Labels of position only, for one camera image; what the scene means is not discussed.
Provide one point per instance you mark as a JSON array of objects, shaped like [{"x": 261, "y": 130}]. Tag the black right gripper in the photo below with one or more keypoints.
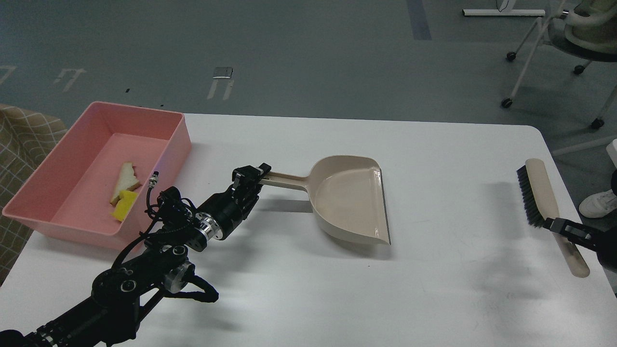
[{"x": 604, "y": 243}]

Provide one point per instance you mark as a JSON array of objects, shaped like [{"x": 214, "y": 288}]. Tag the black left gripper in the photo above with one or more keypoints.
[{"x": 230, "y": 207}]

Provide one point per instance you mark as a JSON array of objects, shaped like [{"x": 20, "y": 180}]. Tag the beige hand brush black bristles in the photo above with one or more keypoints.
[{"x": 540, "y": 206}]

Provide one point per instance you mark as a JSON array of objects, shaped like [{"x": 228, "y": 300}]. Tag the beige plastic dustpan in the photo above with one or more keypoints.
[{"x": 346, "y": 194}]

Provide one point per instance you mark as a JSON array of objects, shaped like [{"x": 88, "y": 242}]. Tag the white bread slice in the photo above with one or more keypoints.
[{"x": 127, "y": 180}]

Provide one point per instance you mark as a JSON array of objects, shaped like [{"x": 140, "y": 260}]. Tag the yellow sponge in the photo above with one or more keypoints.
[{"x": 126, "y": 200}]

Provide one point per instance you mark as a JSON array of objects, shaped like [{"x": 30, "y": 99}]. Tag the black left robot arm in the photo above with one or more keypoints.
[{"x": 152, "y": 267}]

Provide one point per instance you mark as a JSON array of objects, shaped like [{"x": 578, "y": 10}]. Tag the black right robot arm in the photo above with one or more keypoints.
[{"x": 613, "y": 187}]

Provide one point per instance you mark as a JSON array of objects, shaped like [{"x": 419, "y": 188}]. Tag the pink plastic bin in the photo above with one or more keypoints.
[{"x": 68, "y": 195}]

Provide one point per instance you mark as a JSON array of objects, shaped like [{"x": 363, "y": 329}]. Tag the white sneaker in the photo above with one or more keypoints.
[{"x": 599, "y": 205}]

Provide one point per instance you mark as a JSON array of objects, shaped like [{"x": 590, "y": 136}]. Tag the metal floor plate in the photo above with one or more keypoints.
[{"x": 222, "y": 73}]

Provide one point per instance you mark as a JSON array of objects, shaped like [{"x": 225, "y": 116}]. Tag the beige office chair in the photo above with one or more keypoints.
[{"x": 587, "y": 31}]

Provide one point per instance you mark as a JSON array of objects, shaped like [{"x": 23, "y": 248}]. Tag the checkered beige cloth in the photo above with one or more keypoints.
[{"x": 26, "y": 139}]

